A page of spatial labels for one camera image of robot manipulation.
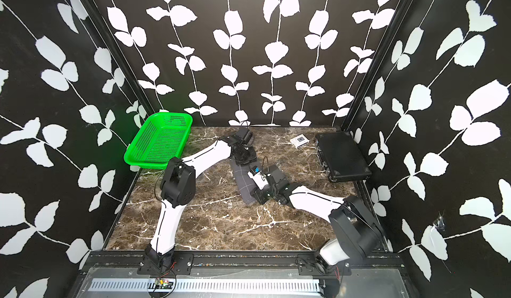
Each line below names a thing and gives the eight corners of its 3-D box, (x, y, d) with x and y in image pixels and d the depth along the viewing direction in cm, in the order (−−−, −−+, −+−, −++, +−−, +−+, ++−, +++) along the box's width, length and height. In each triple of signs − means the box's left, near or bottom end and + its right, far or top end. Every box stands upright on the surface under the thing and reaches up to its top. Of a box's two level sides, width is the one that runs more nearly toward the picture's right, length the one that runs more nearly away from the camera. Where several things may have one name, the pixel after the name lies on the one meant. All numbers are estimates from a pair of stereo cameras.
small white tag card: (296, 148, 113) (297, 146, 112) (290, 141, 117) (290, 138, 115) (309, 142, 116) (309, 140, 115) (302, 135, 120) (303, 133, 118)
